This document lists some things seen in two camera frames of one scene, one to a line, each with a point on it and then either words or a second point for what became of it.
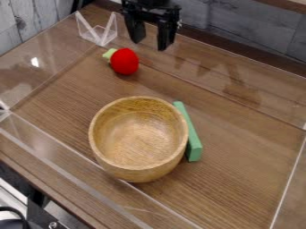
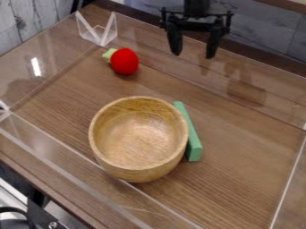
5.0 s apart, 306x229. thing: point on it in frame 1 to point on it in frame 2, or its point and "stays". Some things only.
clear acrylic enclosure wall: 186,129 stays
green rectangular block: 192,147 stays
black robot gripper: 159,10 to 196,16
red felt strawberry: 123,60 stays
